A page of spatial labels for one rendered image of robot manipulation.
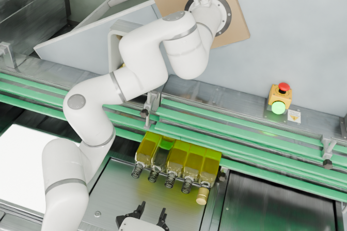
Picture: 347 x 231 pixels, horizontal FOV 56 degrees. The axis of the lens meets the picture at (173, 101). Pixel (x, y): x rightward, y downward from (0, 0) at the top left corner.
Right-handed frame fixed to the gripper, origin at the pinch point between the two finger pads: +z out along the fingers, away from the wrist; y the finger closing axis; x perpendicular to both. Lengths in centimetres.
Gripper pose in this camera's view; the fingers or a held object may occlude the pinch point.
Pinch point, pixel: (151, 213)
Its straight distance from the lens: 85.8
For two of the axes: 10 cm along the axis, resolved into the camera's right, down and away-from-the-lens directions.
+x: 2.0, -9.1, -3.6
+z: 2.3, -3.2, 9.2
